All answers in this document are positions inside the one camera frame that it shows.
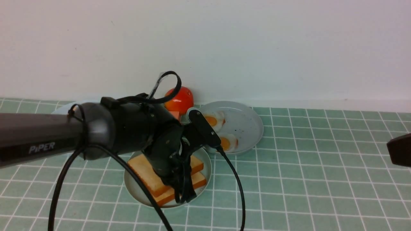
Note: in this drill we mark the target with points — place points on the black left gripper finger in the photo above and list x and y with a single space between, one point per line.
180 184
188 188

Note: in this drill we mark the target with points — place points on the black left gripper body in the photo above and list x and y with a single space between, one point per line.
166 149

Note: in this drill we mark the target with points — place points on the toast slice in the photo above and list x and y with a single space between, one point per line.
141 166
198 181

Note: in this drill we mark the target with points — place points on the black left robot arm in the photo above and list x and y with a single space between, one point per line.
119 127

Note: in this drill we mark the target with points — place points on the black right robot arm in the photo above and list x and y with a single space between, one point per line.
399 149

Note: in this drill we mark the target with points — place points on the salmon pink block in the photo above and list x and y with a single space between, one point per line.
176 114

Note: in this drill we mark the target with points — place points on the green centre plate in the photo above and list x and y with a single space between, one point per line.
137 193

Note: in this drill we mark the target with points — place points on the red apple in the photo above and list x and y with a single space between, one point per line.
181 102

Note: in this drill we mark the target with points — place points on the back left fried egg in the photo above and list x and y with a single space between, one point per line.
216 120

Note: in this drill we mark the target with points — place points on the fried egg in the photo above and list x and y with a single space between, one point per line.
216 120
229 142

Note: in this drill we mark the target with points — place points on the front fried egg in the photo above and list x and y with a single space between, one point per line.
229 142

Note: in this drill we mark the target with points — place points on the grey egg plate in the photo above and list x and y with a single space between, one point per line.
241 120

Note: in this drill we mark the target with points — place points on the light blue bread plate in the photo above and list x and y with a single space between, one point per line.
63 110

